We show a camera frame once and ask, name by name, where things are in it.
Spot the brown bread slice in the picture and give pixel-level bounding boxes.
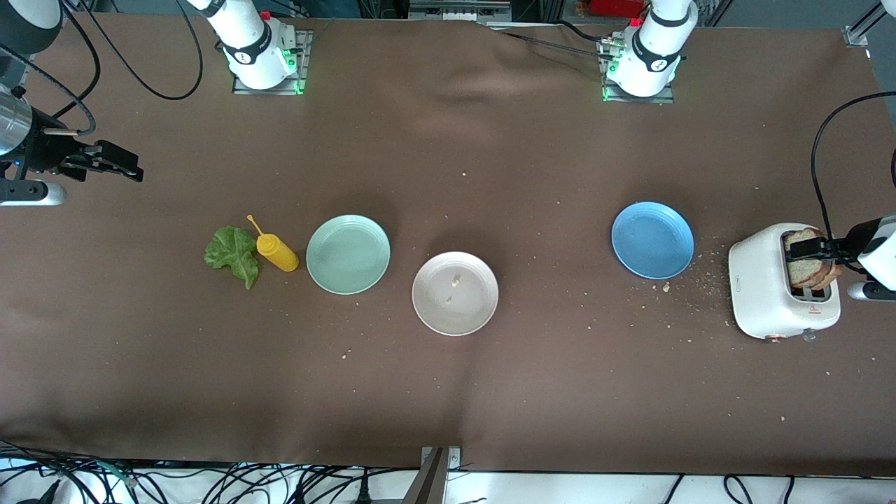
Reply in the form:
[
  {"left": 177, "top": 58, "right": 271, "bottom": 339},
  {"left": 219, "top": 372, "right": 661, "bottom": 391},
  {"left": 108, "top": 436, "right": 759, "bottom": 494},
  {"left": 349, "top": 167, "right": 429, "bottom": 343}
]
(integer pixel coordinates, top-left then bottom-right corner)
[
  {"left": 783, "top": 227, "right": 834, "bottom": 288},
  {"left": 805, "top": 260, "right": 844, "bottom": 291}
]

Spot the green lettuce leaf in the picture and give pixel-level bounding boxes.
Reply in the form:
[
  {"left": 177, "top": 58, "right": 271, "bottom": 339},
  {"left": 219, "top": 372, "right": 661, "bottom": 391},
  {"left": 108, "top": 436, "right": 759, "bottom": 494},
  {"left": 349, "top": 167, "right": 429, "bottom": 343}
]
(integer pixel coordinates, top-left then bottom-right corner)
[{"left": 204, "top": 225, "right": 260, "bottom": 291}]

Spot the yellow squeeze bottle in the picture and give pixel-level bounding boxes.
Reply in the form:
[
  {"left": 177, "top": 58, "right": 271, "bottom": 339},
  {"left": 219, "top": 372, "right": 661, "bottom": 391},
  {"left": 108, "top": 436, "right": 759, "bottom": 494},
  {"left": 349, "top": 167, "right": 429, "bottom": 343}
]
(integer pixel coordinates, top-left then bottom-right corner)
[{"left": 246, "top": 214, "right": 300, "bottom": 272}]

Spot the blue plate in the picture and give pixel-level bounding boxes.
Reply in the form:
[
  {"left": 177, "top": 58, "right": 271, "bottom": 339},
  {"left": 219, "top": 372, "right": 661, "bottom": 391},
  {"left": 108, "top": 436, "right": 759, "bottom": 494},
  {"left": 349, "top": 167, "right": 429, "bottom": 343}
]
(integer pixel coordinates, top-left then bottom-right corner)
[{"left": 611, "top": 202, "right": 695, "bottom": 280}]

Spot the mint green plate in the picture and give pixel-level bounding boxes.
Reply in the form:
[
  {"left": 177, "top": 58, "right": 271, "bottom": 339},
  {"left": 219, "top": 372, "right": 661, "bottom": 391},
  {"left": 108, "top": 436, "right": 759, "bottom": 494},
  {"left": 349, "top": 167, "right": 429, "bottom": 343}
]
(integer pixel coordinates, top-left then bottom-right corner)
[{"left": 306, "top": 214, "right": 391, "bottom": 295}]

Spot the beige plate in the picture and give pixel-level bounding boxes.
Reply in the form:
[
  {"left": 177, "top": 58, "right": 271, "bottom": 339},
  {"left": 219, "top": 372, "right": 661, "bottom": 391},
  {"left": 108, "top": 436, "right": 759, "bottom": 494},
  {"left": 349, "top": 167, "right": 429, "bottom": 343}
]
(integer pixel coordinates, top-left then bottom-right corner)
[{"left": 412, "top": 251, "right": 500, "bottom": 337}]

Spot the white toaster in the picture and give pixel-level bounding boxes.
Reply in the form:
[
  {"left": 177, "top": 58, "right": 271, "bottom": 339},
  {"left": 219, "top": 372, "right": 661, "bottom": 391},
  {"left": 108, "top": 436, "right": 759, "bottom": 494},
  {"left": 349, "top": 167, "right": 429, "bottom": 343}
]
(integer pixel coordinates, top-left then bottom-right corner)
[{"left": 728, "top": 223, "right": 841, "bottom": 342}]

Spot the red box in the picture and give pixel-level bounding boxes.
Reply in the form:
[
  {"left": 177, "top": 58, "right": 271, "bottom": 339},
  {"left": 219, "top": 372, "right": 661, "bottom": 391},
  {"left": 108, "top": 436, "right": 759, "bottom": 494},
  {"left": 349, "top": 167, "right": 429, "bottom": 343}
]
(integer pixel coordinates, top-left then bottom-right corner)
[{"left": 588, "top": 0, "right": 646, "bottom": 18}]

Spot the brown tablecloth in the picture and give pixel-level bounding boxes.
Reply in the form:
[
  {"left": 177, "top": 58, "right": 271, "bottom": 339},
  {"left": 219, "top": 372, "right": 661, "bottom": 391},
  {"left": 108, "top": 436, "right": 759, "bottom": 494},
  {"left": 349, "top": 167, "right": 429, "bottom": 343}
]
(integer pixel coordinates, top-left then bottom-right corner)
[{"left": 0, "top": 13, "right": 896, "bottom": 477}]

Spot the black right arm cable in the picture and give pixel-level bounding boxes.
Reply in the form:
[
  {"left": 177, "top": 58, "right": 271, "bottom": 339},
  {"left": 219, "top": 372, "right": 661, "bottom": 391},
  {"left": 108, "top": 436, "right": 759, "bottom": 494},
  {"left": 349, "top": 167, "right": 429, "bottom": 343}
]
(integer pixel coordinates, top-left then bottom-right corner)
[{"left": 0, "top": 0, "right": 205, "bottom": 137}]

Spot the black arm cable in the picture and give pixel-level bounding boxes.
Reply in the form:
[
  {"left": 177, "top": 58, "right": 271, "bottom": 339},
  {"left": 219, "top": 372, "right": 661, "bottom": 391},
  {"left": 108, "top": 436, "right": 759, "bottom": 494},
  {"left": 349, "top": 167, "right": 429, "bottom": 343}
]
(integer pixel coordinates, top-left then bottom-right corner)
[
  {"left": 0, "top": 0, "right": 205, "bottom": 137},
  {"left": 811, "top": 91, "right": 896, "bottom": 242}
]

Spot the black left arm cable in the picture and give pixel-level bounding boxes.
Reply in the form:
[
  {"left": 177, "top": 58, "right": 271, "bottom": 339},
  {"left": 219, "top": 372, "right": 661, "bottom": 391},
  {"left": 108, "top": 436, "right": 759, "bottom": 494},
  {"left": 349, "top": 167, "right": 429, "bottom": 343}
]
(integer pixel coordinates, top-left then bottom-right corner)
[{"left": 811, "top": 91, "right": 896, "bottom": 242}]

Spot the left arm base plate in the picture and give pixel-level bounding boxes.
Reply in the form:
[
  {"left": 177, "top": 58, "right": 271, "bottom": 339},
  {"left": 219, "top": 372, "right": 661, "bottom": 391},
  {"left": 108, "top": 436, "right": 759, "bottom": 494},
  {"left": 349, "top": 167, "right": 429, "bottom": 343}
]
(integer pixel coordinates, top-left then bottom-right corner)
[{"left": 598, "top": 35, "right": 676, "bottom": 104}]

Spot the aluminium frame profile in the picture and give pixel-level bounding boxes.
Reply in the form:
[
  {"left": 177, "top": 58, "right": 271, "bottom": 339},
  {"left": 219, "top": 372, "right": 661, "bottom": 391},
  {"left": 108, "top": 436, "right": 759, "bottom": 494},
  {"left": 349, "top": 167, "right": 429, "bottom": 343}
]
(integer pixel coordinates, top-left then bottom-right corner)
[{"left": 843, "top": 0, "right": 896, "bottom": 48}]

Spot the black cable on tablecloth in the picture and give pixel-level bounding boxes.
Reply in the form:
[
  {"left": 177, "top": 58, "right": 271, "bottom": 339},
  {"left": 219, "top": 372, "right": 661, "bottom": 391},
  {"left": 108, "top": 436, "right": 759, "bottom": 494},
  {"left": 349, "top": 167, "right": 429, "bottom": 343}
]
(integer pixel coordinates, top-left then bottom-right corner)
[{"left": 500, "top": 20, "right": 617, "bottom": 58}]

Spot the grey metal frame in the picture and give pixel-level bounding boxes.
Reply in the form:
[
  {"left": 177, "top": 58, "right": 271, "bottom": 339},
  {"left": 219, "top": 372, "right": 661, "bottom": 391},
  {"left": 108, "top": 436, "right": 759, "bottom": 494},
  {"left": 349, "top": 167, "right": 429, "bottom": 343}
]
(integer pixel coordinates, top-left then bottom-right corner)
[{"left": 408, "top": 0, "right": 515, "bottom": 23}]

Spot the tangle of floor cables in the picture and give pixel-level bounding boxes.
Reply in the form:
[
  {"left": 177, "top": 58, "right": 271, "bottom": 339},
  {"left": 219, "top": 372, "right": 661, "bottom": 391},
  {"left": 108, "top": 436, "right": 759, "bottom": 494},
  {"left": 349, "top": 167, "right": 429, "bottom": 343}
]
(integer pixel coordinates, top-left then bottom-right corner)
[{"left": 0, "top": 440, "right": 421, "bottom": 504}]

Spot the grey metal bracket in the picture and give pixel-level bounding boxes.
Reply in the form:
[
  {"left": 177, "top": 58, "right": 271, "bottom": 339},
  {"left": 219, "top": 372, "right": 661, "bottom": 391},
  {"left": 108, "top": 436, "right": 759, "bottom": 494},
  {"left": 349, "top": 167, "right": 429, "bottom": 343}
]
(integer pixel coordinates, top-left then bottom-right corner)
[{"left": 402, "top": 447, "right": 463, "bottom": 504}]

